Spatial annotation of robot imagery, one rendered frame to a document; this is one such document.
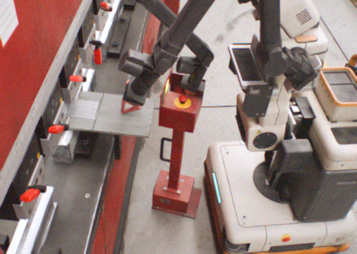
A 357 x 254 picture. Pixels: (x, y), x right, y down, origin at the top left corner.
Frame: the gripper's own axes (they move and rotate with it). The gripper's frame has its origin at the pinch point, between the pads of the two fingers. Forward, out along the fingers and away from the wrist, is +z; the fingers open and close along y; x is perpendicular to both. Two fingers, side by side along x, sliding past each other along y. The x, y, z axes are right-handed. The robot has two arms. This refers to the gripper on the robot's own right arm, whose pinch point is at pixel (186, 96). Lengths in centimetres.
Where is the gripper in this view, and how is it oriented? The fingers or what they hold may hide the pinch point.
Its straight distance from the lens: 192.2
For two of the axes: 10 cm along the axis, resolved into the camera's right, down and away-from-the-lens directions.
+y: -9.2, -3.8, -0.8
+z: -3.2, 6.4, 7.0
